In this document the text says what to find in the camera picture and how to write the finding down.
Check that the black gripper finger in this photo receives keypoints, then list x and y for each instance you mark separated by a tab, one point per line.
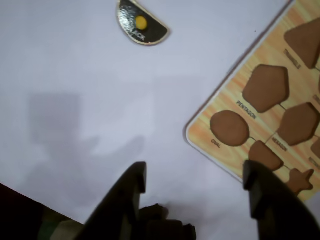
120	200
275	205

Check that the black semicircle piece yellow pin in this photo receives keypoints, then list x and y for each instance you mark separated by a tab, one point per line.
142	25

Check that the wooden shape puzzle board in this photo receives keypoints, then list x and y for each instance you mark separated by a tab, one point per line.
262	112

